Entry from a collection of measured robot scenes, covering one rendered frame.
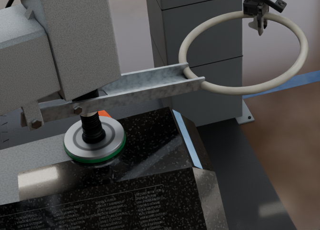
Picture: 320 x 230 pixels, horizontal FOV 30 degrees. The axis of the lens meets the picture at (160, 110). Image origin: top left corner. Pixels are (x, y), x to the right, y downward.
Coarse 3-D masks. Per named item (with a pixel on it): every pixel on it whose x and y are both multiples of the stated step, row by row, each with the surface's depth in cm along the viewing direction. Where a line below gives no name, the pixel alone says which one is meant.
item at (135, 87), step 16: (176, 64) 221; (128, 80) 212; (144, 80) 216; (160, 80) 218; (176, 80) 220; (192, 80) 213; (48, 96) 197; (112, 96) 197; (128, 96) 200; (144, 96) 204; (160, 96) 209; (48, 112) 186; (64, 112) 190; (80, 112) 192
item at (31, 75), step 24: (0, 24) 169; (24, 24) 168; (0, 48) 161; (24, 48) 165; (48, 48) 169; (0, 72) 165; (24, 72) 169; (48, 72) 173; (0, 96) 169; (24, 96) 173
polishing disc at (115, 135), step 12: (108, 120) 216; (72, 132) 213; (108, 132) 211; (120, 132) 210; (72, 144) 208; (84, 144) 207; (96, 144) 207; (108, 144) 206; (120, 144) 207; (84, 156) 203; (96, 156) 202
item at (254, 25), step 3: (255, 18) 240; (261, 18) 238; (252, 21) 242; (255, 21) 241; (261, 21) 239; (249, 24) 243; (252, 24) 242; (255, 24) 242; (261, 24) 240; (252, 27) 243; (255, 27) 242; (261, 27) 241; (258, 30) 242; (261, 30) 242; (261, 33) 244
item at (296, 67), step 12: (240, 12) 242; (204, 24) 241; (288, 24) 232; (192, 36) 237; (300, 36) 225; (180, 48) 233; (300, 48) 221; (180, 60) 227; (300, 60) 215; (192, 72) 222; (288, 72) 212; (204, 84) 215; (264, 84) 209; (276, 84) 210
